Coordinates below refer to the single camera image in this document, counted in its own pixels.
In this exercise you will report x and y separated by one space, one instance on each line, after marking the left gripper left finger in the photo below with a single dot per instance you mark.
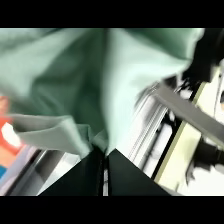
80 180

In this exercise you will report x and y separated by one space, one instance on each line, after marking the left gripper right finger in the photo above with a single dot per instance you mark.
130 178

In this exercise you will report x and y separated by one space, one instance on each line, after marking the pale green T-shirt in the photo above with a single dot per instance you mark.
83 83

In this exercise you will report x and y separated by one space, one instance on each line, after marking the silver frame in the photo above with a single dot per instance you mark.
156 133

